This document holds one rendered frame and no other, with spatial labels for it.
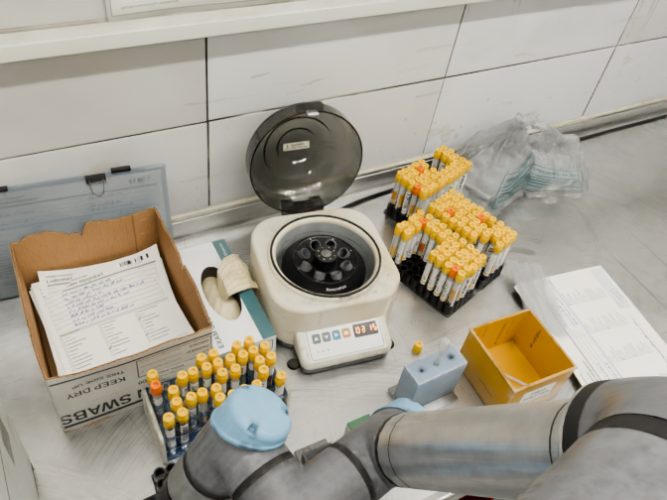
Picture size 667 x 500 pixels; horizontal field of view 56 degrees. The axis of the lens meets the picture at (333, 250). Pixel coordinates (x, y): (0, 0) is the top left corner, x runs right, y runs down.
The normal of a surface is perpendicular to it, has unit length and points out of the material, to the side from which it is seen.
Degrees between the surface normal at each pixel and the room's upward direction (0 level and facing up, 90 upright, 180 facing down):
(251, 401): 30
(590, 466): 47
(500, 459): 78
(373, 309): 90
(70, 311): 1
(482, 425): 63
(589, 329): 1
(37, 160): 90
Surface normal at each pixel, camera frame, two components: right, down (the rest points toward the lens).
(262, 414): 0.55, -0.73
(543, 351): -0.90, 0.22
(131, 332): 0.17, -0.69
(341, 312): 0.33, 0.71
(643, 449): -0.28, -0.91
